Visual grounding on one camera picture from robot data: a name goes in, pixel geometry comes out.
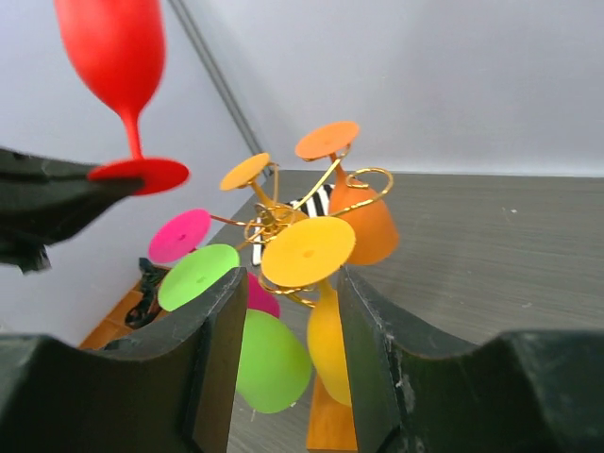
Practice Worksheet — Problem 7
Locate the yellow plastic wine glass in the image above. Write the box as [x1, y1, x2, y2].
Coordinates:
[260, 216, 356, 407]

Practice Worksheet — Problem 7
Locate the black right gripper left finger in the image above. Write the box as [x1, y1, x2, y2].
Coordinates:
[1, 268, 248, 452]

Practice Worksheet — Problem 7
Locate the black white striped cloth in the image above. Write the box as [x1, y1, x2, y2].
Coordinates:
[251, 184, 335, 267]

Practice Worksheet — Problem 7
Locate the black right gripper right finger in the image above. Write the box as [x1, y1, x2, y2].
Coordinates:
[337, 269, 603, 452]

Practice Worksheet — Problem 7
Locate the yellow-orange plastic wine glass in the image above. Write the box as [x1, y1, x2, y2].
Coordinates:
[220, 152, 279, 214]

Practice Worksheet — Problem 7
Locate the gold wire wine glass rack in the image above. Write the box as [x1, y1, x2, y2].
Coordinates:
[210, 148, 394, 453]

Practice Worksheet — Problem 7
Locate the rolled dark orange-floral tie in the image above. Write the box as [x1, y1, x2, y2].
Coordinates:
[125, 258, 169, 329]

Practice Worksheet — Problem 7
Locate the green plastic wine glass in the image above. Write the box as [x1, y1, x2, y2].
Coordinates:
[150, 243, 311, 413]

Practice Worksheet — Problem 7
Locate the red plastic wine glass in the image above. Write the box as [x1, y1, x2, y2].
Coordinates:
[54, 0, 190, 195]

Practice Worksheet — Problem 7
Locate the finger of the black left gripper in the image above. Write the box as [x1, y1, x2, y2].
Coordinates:
[1, 148, 143, 273]

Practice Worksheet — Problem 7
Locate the orange plastic wine glass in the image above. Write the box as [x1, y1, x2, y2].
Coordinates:
[295, 121, 399, 266]

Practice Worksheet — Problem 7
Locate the magenta plastic wine glass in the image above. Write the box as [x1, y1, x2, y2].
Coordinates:
[147, 208, 282, 320]

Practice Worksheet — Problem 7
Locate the wooden compartment tray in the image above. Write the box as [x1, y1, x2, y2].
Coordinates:
[79, 279, 167, 349]

